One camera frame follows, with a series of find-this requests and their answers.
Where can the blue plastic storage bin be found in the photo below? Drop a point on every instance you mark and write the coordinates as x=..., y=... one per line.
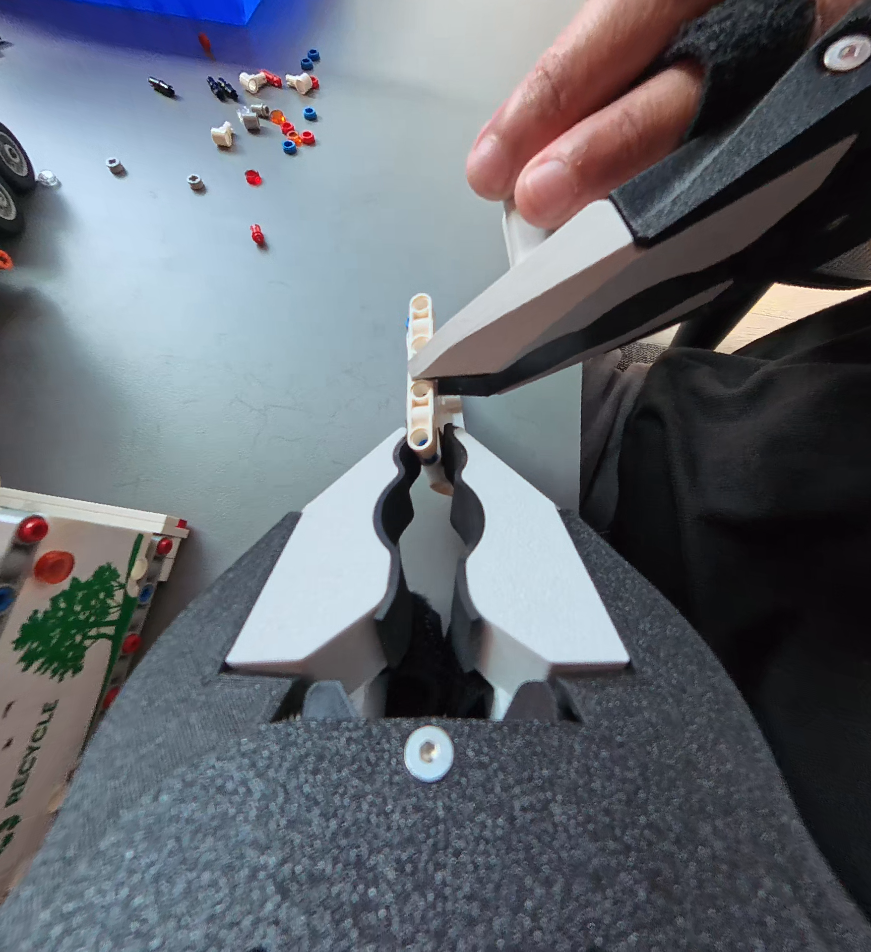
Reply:
x=167, y=9

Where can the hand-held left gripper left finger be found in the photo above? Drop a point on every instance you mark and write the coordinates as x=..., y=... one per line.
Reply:
x=316, y=580

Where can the person's right hand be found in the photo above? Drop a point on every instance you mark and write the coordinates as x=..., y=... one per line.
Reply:
x=569, y=111

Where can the white lego beam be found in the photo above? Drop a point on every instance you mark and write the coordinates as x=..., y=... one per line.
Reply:
x=420, y=320

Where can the white lego truck container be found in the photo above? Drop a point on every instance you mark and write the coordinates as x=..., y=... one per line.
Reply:
x=34, y=669

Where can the person's black sweater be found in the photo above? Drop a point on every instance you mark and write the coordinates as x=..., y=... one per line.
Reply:
x=778, y=520

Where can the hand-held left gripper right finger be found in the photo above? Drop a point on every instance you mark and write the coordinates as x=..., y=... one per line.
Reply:
x=532, y=595

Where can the white lego connector blue pin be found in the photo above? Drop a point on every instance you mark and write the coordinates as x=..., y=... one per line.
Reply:
x=449, y=413

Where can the scattered small lego pieces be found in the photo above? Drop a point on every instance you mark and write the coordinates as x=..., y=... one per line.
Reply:
x=257, y=111

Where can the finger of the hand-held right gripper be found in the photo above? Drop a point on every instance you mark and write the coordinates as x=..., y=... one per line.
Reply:
x=592, y=349
x=554, y=282

